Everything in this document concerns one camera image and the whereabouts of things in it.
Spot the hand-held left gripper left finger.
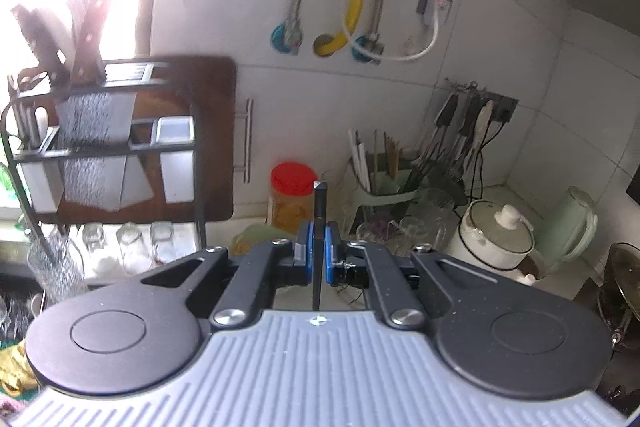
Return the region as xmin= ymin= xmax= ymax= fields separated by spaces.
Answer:
xmin=143 ymin=222 xmax=316 ymax=330

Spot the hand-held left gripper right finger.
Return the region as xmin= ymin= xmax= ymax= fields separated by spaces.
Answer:
xmin=324 ymin=223 xmax=495 ymax=330

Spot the black chopstick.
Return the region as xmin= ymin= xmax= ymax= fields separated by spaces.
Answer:
xmin=312 ymin=180 xmax=329 ymax=312

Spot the red lidded plastic jar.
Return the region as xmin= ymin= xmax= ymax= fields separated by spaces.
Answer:
xmin=267 ymin=162 xmax=319 ymax=235

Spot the green plastic basket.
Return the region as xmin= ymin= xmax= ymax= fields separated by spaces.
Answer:
xmin=232 ymin=223 xmax=301 ymax=258

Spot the purple glass cup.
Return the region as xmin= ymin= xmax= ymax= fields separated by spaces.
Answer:
xmin=367 ymin=221 xmax=398 ymax=244

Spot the green utensil holder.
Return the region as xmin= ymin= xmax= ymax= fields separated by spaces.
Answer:
xmin=350 ymin=157 xmax=421 ymax=228

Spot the clear stemmed glass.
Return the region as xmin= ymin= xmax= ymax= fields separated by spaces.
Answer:
xmin=399 ymin=216 xmax=448 ymax=255

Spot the bunch of mixed chopsticks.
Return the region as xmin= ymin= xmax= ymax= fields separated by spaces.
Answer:
xmin=347 ymin=128 xmax=408 ymax=195

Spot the black dish rack with tray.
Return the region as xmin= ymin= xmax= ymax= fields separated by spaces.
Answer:
xmin=0 ymin=57 xmax=208 ymax=253

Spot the dark wooden cutting board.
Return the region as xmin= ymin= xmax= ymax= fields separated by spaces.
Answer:
xmin=30 ymin=54 xmax=237 ymax=228

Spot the upturned drinking glass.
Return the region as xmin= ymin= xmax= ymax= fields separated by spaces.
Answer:
xmin=116 ymin=222 xmax=151 ymax=275
xmin=150 ymin=221 xmax=173 ymax=265
xmin=80 ymin=222 xmax=107 ymax=253

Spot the white plastic rack caddy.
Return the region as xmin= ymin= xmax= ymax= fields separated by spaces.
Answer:
xmin=156 ymin=116 xmax=196 ymax=204
xmin=19 ymin=124 xmax=65 ymax=214

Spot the white electric cooker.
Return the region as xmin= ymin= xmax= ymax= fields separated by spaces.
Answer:
xmin=445 ymin=199 xmax=538 ymax=285

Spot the row of hanging kitchen tools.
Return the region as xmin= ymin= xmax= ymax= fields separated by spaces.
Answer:
xmin=415 ymin=79 xmax=496 ymax=192

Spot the plain steel cleaver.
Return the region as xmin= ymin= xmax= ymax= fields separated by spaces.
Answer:
xmin=119 ymin=152 xmax=155 ymax=208

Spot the white drain tray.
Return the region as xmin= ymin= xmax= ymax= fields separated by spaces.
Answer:
xmin=75 ymin=222 xmax=201 ymax=280

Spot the textured steel cleaver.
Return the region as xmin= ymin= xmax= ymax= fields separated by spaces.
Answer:
xmin=56 ymin=89 xmax=136 ymax=214

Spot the green electric kettle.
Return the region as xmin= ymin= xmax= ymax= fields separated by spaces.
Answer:
xmin=537 ymin=186 xmax=599 ymax=275

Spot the textured glass tumbler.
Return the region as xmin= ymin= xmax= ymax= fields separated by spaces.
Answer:
xmin=26 ymin=232 xmax=90 ymax=308

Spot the dark metal wok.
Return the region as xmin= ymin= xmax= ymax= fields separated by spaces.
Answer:
xmin=596 ymin=241 xmax=640 ymax=353

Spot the yellow cloth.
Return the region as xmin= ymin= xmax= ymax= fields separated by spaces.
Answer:
xmin=0 ymin=339 xmax=40 ymax=398

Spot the metal bar handle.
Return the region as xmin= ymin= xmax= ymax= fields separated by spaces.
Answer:
xmin=242 ymin=98 xmax=255 ymax=184

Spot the black power cable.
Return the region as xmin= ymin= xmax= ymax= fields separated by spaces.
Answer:
xmin=462 ymin=122 xmax=506 ymax=202

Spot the blue wall flange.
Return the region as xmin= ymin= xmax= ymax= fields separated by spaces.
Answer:
xmin=350 ymin=34 xmax=386 ymax=64
xmin=270 ymin=21 xmax=304 ymax=56

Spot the black wall socket strip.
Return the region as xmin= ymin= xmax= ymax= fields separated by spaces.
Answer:
xmin=480 ymin=89 xmax=520 ymax=124

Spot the dark handled kitchen knife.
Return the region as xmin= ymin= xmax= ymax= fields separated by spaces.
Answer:
xmin=11 ymin=3 xmax=72 ymax=90
xmin=69 ymin=0 xmax=110 ymax=86

